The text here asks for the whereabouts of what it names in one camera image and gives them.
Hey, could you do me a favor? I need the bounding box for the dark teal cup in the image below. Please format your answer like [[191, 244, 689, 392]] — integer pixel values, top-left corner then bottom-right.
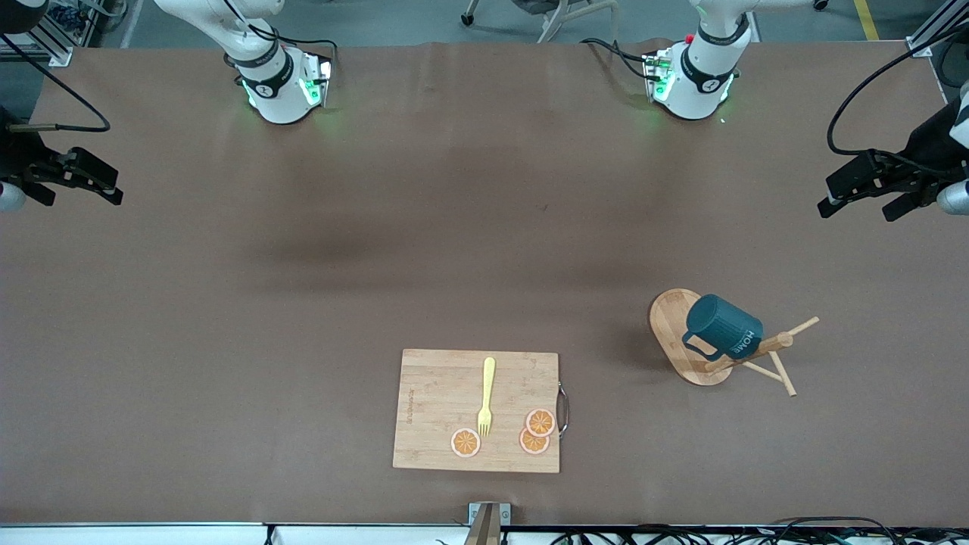
[[681, 294, 765, 362]]

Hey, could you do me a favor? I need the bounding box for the wooden mug rack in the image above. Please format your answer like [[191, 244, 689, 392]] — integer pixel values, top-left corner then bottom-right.
[[649, 288, 821, 397]]

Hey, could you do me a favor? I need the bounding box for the brown table mat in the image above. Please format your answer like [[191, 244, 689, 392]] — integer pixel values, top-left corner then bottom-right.
[[0, 39, 969, 527]]

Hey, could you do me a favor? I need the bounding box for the office chair base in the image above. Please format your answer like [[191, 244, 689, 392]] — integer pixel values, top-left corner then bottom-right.
[[460, 0, 620, 44]]

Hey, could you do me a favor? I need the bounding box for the yellow plastic fork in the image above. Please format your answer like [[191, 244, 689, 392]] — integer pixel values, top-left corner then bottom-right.
[[477, 357, 497, 438]]

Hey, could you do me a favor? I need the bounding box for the bamboo cutting board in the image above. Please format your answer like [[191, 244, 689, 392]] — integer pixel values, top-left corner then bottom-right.
[[392, 348, 570, 475]]

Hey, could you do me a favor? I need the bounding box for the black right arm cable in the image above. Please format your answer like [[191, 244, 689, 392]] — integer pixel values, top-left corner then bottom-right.
[[0, 0, 339, 134]]

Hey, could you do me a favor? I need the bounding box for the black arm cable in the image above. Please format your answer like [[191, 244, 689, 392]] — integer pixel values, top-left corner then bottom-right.
[[0, 0, 339, 134], [827, 30, 969, 179]]

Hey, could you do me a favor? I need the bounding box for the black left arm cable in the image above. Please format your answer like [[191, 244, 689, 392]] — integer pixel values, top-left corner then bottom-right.
[[827, 30, 969, 179]]

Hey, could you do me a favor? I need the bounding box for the aluminium profile frame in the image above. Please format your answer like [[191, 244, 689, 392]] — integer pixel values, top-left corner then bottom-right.
[[38, 8, 74, 67], [907, 0, 969, 58]]

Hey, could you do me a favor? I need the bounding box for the black base cable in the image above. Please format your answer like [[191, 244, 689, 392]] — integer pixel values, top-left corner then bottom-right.
[[581, 36, 653, 83]]

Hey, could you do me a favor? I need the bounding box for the white table edge rail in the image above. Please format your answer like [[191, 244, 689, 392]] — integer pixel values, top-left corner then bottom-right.
[[0, 521, 969, 545]]

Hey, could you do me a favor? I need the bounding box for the black cable bundle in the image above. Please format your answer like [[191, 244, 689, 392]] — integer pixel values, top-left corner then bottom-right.
[[549, 517, 969, 545]]

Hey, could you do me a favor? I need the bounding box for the metal bracket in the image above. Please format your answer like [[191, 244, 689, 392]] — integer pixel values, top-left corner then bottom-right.
[[467, 501, 513, 545]]

